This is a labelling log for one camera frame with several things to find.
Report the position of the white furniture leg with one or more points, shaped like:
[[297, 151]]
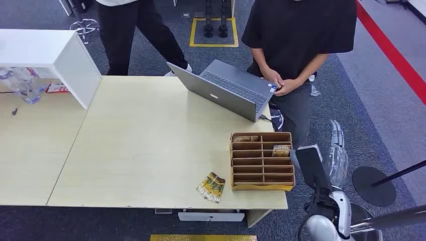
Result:
[[66, 7]]

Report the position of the person's left hand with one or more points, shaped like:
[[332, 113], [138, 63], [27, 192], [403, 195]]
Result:
[[289, 87]]

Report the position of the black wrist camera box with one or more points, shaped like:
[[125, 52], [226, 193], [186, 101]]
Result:
[[309, 164]]

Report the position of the yellow hotel card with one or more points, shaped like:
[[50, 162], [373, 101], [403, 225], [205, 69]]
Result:
[[281, 151]]

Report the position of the yellow floor tape frame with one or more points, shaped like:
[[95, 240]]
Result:
[[192, 33]]

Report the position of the clear plastic wrapper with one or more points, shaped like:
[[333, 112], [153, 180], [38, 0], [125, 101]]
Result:
[[315, 91]]

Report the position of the black stanchion with disc base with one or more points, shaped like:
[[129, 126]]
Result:
[[372, 188]]

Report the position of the black stool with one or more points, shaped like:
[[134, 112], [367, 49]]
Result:
[[277, 119]]

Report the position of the chrome chair base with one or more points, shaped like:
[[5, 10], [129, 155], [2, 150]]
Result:
[[85, 28]]

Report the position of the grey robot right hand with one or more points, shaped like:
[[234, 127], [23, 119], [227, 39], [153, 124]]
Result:
[[336, 163]]

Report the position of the brown card in organizer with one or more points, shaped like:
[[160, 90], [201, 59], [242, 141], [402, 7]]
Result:
[[245, 139]]

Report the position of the person walking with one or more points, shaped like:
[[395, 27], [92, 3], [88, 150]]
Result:
[[116, 36]]

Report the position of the person's right forearm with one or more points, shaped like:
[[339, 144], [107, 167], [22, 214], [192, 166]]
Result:
[[260, 60]]

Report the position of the wooden slotted card organizer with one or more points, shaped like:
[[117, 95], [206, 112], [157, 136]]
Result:
[[253, 166]]

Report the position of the person's left forearm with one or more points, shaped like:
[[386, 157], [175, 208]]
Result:
[[311, 68]]

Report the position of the person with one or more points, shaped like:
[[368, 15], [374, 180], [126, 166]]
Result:
[[299, 33]]

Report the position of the red white packet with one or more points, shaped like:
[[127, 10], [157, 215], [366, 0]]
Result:
[[57, 88]]

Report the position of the wooden table leg panel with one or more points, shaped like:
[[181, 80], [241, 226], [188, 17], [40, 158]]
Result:
[[256, 218]]

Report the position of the white shelf riser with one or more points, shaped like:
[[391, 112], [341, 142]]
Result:
[[40, 46]]

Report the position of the black robot leg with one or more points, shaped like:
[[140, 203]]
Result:
[[223, 30], [208, 30]]

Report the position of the white drawer under table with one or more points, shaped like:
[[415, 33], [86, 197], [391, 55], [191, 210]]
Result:
[[213, 217]]

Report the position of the clear plastic bottle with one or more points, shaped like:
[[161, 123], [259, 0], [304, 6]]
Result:
[[35, 79], [20, 88]]

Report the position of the grey laptop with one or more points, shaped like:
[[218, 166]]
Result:
[[229, 86]]

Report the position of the person's right hand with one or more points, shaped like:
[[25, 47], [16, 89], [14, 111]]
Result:
[[273, 77]]

